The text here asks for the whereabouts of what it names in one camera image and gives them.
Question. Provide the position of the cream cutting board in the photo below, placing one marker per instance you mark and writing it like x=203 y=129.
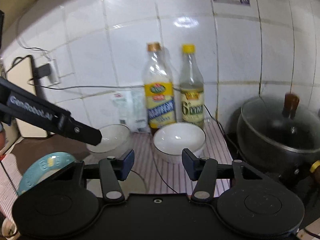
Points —
x=21 y=72

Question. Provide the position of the clear seasoning packet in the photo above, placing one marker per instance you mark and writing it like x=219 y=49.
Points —
x=139 y=115

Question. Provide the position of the white cup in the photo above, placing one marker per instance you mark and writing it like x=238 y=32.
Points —
x=7 y=228

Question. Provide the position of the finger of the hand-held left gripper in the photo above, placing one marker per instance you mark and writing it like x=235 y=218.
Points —
x=82 y=131

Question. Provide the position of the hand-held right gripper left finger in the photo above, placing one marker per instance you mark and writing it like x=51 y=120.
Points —
x=127 y=163

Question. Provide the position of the cooking wine bottle gold cap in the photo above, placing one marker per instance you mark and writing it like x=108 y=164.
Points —
x=160 y=100

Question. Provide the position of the black charger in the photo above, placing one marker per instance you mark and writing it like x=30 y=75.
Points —
x=42 y=70

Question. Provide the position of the glass wok lid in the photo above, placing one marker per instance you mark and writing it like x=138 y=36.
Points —
x=265 y=120

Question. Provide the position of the white seasoning packet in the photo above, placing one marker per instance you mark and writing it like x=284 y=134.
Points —
x=123 y=110

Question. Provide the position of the black pot glass lid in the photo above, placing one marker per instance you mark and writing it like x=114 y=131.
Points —
x=275 y=161

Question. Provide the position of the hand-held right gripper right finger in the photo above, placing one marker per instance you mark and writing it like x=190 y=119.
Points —
x=188 y=165

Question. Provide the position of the vinegar bottle yellow cap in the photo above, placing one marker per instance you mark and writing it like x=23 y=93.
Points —
x=192 y=97

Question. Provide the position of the striped table mat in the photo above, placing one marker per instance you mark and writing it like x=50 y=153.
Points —
x=147 y=170

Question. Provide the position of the blue fried egg plate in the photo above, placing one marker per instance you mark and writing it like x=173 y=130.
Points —
x=37 y=172

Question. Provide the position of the white bowl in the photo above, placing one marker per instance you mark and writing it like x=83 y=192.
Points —
x=175 y=135
x=113 y=140

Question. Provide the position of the white wall socket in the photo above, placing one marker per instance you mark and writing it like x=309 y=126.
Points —
x=54 y=72

